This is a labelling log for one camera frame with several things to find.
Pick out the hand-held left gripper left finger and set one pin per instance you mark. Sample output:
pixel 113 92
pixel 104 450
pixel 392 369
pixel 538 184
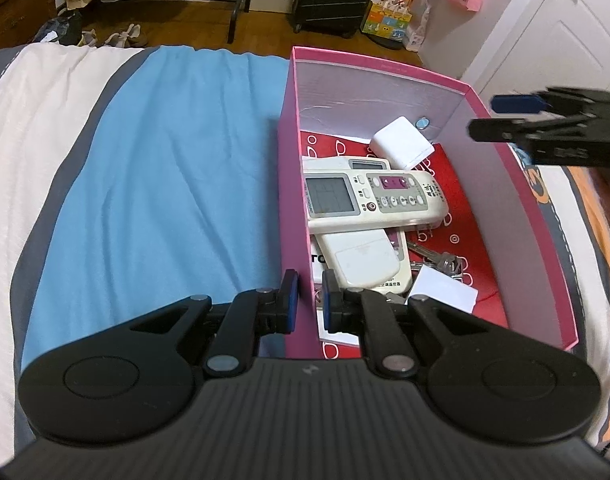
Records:
pixel 291 302

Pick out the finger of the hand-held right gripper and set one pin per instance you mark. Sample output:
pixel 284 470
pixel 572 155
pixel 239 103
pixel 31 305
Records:
pixel 500 130
pixel 517 104

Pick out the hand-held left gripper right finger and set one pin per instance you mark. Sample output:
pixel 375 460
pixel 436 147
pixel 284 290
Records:
pixel 328 307

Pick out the white remote sliding cover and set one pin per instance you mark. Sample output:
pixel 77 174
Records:
pixel 365 260

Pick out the white power adapter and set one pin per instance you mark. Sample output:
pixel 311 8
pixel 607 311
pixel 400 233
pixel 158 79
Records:
pixel 402 142

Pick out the pink cardboard box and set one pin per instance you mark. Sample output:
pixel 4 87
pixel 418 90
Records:
pixel 292 200

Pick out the silver key bunch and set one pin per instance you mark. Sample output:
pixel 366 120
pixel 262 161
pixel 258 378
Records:
pixel 435 260

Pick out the white paper card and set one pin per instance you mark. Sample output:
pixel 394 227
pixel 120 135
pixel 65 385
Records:
pixel 445 292

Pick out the cream remote purple buttons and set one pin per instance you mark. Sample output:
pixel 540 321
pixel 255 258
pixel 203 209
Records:
pixel 385 197

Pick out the white box black lettering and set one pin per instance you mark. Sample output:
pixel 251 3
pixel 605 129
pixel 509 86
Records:
pixel 319 260

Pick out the white door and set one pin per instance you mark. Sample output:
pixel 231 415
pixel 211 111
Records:
pixel 535 45

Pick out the orange printed blanket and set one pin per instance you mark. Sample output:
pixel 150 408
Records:
pixel 592 240

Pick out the red glasses-print paper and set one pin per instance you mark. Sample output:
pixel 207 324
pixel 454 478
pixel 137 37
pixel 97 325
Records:
pixel 477 240

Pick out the clear plastic bag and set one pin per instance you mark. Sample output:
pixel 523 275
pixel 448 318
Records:
pixel 419 25

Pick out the colourful gift bag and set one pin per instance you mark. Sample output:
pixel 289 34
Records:
pixel 387 17

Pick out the striped bed blanket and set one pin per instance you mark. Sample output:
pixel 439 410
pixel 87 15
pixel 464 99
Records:
pixel 160 185

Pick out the black metal rack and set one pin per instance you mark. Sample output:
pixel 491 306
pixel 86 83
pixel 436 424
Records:
pixel 235 10

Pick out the light shoe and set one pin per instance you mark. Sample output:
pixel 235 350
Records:
pixel 125 37
pixel 88 38

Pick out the black bag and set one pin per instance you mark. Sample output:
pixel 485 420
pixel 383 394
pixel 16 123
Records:
pixel 60 27

